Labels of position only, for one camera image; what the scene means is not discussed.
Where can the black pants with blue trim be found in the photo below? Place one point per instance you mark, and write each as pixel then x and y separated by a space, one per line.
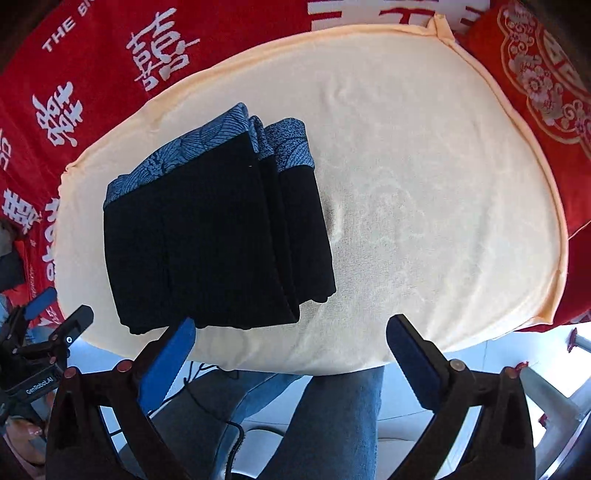
pixel 222 225

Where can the red wedding sofa cover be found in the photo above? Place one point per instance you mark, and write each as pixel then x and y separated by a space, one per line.
pixel 72 70

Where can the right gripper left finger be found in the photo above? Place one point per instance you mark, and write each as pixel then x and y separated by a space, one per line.
pixel 79 445

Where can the person's left hand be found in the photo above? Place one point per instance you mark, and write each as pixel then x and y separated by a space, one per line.
pixel 20 435

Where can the red embroidered cushion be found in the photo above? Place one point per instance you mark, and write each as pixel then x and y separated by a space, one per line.
pixel 543 86

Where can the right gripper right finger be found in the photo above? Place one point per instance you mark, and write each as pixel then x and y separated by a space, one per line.
pixel 501 444

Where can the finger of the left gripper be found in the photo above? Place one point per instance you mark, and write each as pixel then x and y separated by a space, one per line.
pixel 21 316
pixel 70 330

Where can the metal rack with red knobs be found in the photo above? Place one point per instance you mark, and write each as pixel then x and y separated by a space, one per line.
pixel 565 420

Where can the cream towel mat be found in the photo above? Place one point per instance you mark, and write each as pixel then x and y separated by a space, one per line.
pixel 440 203

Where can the person's right jeans leg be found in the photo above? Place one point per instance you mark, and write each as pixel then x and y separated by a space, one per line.
pixel 334 431

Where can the dark clothes pile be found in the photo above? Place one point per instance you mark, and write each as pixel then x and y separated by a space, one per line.
pixel 12 272

